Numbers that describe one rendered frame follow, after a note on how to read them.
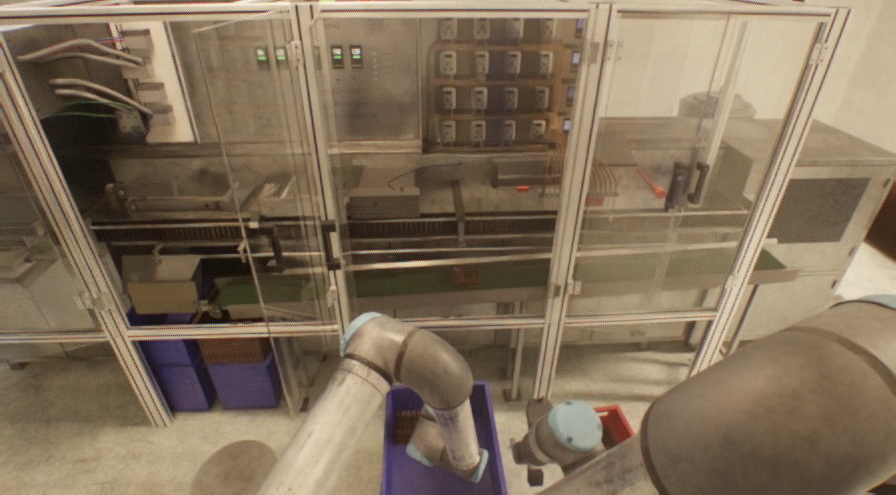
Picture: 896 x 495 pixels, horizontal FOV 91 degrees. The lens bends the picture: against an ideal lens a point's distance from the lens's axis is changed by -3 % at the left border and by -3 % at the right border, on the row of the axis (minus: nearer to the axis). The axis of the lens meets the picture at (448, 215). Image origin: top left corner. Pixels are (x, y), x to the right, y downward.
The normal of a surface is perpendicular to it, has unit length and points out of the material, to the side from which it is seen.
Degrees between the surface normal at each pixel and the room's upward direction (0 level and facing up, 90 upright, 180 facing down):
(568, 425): 19
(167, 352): 90
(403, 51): 90
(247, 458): 0
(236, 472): 0
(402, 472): 0
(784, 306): 90
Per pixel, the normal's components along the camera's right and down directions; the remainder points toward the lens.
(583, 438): 0.13, -0.67
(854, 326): -0.10, -0.96
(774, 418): -0.58, -0.38
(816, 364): -0.29, -0.83
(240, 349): 0.06, 0.50
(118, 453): 0.00, -0.87
